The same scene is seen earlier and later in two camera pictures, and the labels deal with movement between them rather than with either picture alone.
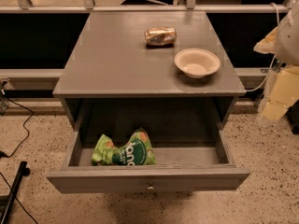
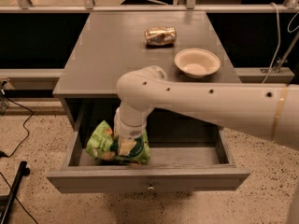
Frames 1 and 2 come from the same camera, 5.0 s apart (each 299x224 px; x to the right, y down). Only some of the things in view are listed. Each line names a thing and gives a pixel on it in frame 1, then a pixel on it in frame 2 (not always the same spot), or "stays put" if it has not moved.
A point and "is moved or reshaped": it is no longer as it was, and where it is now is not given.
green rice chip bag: x=136 y=151 is moved or reshaped
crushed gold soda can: x=160 y=35 stays put
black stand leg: x=22 y=172 stays put
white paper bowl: x=197 y=63 stays put
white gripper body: x=288 y=38 -> x=127 y=131
